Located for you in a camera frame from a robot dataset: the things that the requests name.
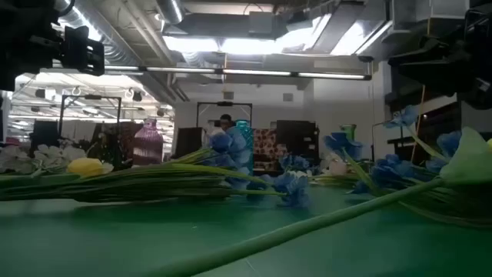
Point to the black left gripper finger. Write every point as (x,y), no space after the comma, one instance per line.
(77,38)
(92,63)

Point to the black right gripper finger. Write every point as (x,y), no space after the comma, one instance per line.
(434,73)
(442,49)

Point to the purple ribbed glass vase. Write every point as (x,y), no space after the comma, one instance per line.
(148,146)

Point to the yellow artificial tulip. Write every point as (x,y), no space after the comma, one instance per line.
(86,166)

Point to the blue artificial flower bunch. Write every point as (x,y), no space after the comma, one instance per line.
(230,142)
(294,162)
(340,143)

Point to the teal textured glass vase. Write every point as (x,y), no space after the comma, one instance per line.
(243,124)

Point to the pale green foreground flower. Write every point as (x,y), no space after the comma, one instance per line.
(307,227)

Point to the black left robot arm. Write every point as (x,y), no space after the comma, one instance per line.
(9,42)

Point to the green glass vase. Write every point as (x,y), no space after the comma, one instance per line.
(349,131)

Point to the bright ceiling light panel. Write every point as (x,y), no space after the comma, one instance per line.
(192,44)

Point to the dark upright panel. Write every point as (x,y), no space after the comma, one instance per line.
(188,142)

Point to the person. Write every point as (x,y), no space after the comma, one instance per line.
(226,120)

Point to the black cabinet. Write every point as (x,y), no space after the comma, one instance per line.
(298,134)

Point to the long tube light fixture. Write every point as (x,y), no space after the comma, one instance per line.
(253,72)

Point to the green table mat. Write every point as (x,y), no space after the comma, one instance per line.
(115,238)

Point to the floral patterned screen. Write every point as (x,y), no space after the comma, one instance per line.
(269,148)

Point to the black gantry frame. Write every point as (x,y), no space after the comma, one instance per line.
(90,97)
(225,103)

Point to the round silver air duct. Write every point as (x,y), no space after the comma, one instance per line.
(171,9)

